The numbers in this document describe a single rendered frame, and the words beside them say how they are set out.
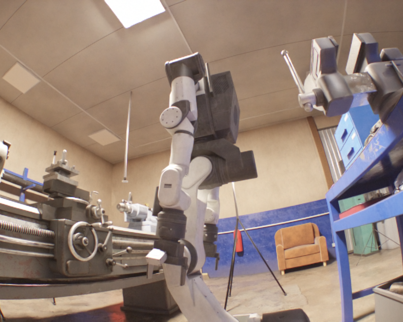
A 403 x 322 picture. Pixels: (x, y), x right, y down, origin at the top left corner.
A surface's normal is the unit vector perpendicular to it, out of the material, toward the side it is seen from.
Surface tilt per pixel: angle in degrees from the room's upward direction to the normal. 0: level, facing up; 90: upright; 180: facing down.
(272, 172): 90
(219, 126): 115
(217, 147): 90
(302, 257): 90
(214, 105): 90
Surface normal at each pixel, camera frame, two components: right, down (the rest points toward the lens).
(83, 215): 0.94, -0.21
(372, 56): -0.14, 0.48
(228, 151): -0.29, -0.36
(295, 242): -0.29, -0.02
